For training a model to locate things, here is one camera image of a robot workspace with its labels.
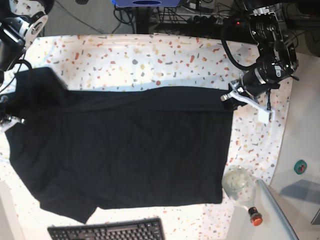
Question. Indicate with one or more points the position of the black t-shirt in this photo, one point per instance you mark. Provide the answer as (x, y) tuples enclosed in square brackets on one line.
[(82, 150)]

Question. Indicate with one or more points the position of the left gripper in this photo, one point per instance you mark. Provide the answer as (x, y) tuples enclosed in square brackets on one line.
[(250, 86)]

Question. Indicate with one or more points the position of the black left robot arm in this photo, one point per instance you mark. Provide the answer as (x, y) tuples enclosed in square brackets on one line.
[(277, 56)]

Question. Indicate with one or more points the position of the blue box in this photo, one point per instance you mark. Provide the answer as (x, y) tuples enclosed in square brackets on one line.
[(148, 3)]

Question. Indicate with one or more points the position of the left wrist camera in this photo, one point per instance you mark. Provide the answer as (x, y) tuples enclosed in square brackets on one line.
[(265, 116)]

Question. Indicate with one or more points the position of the grey metal bar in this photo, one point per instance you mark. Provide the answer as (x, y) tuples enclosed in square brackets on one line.
[(275, 225)]

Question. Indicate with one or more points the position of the green tape roll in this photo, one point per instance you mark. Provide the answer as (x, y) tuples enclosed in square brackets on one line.
[(300, 167)]

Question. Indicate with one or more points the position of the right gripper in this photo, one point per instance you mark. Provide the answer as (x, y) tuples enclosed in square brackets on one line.
[(7, 114)]

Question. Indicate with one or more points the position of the black computer keyboard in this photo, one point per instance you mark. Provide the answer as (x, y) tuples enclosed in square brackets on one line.
[(144, 229)]

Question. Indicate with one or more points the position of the clear bottle with orange cap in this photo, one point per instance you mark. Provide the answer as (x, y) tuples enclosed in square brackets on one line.
[(240, 187)]

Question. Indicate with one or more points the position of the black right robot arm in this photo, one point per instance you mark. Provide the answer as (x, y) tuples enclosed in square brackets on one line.
[(21, 21)]

